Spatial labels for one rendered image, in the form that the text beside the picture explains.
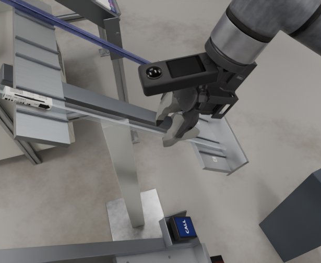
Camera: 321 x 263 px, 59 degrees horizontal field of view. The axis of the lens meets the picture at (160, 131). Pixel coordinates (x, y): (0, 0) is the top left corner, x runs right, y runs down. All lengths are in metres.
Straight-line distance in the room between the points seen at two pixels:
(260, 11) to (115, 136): 0.41
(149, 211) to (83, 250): 0.95
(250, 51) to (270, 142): 1.27
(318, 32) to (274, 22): 0.05
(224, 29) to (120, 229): 1.10
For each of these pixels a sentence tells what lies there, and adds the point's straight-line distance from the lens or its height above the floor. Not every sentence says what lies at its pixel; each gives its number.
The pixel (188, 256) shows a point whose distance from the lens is 0.59.
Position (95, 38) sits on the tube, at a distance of 0.63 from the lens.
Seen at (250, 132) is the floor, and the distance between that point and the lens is 1.66.
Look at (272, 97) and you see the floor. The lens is 1.86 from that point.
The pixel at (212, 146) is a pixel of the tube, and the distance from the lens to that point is 0.65.
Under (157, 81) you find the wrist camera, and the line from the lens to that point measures 0.41.
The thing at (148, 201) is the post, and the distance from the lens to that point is 1.39.
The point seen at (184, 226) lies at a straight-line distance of 0.54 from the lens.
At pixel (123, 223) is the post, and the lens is 1.36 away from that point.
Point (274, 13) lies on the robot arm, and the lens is 0.39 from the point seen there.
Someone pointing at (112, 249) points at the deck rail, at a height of 0.87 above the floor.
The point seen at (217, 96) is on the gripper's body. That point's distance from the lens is 0.45.
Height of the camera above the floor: 1.31
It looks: 56 degrees down
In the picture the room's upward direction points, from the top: straight up
